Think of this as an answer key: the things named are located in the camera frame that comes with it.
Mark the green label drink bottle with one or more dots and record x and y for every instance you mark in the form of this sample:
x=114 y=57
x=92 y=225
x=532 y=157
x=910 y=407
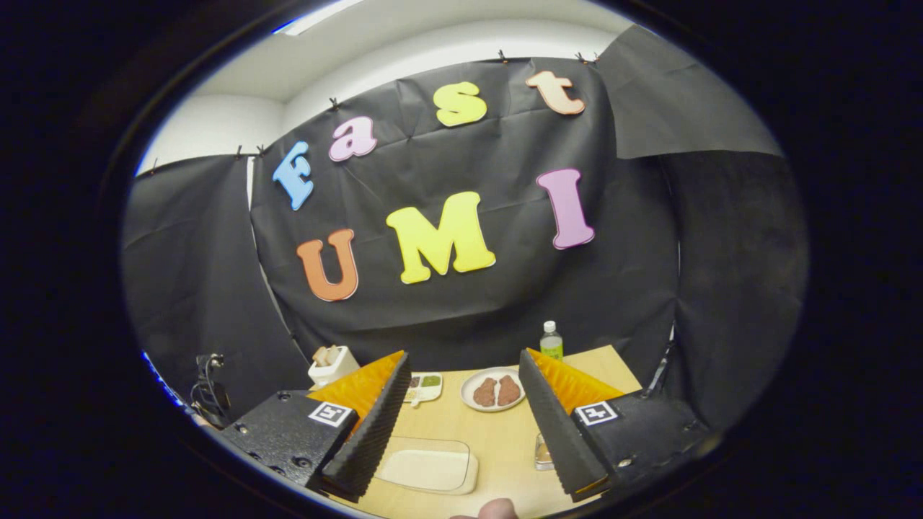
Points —
x=551 y=347

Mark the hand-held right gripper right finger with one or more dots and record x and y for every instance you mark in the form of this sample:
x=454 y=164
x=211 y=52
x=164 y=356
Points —
x=562 y=436

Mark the white divided grain dish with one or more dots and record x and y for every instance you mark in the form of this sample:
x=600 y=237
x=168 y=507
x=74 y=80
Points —
x=427 y=386

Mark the brown meat piece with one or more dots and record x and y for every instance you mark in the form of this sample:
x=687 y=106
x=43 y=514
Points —
x=484 y=393
x=509 y=389

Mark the black backdrop cloth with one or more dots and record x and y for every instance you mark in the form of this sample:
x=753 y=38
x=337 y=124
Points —
x=649 y=288

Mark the cream tray of rice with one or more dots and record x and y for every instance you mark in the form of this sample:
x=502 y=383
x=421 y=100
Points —
x=425 y=468

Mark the white toaster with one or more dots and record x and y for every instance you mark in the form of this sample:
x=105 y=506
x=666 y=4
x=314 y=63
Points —
x=335 y=371

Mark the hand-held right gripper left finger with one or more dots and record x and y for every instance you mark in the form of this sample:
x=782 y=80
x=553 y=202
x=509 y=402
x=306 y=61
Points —
x=368 y=436

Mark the clear chopstick holder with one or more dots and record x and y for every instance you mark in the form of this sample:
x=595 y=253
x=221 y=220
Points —
x=542 y=454

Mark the white round plate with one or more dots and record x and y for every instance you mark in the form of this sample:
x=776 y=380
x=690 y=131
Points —
x=469 y=386

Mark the brown toast slice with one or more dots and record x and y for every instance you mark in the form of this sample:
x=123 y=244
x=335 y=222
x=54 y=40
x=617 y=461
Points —
x=333 y=352
x=320 y=355

